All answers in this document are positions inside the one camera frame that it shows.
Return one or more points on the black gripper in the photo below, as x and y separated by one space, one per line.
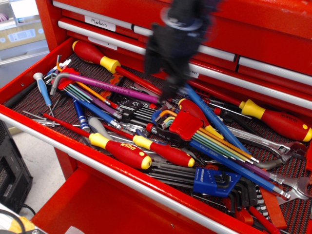
170 47

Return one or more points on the large violet Allen key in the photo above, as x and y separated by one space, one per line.
106 86

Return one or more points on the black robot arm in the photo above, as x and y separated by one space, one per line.
187 10

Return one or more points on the black Torx key holder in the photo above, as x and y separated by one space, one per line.
134 111

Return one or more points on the blue Allen key upper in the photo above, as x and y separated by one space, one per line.
214 119

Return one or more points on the red holder centre Allen set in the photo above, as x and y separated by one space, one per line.
185 125

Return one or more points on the red holder allen set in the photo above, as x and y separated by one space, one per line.
65 81
185 125

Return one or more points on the blue Allen key left set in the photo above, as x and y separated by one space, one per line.
98 112

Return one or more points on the red holder left Allen set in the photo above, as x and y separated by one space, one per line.
65 81

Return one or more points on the long blue Allen key 10mm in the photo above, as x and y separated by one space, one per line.
242 170

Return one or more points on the blue holder black Allen set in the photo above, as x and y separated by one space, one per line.
214 182

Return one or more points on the white cutting tools label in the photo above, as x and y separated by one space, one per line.
194 74

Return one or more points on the red yellow screwdriver top left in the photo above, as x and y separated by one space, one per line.
91 54

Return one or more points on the white Markers label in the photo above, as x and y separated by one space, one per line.
100 23

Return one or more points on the red yellow screwdriver front middle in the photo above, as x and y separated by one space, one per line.
171 154

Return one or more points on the red yellow Wiha screwdriver front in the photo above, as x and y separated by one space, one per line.
124 152

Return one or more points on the blue metal knurled screwdriver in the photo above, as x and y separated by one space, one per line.
81 117

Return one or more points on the red tool chest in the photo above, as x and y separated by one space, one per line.
256 49

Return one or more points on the small blue precision screwdriver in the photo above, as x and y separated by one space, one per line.
38 77

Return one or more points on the red yellow screwdriver right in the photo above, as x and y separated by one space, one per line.
283 123

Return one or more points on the chrome adjustable wrench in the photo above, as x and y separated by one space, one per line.
284 151

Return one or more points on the beige box background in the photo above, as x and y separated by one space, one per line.
21 35

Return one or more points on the chrome open end spanner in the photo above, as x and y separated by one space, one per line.
289 188

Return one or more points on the black device left floor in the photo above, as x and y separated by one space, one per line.
15 178

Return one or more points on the yellow object bottom left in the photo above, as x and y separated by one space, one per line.
17 228

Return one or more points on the grey handle tool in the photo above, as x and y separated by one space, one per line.
98 127

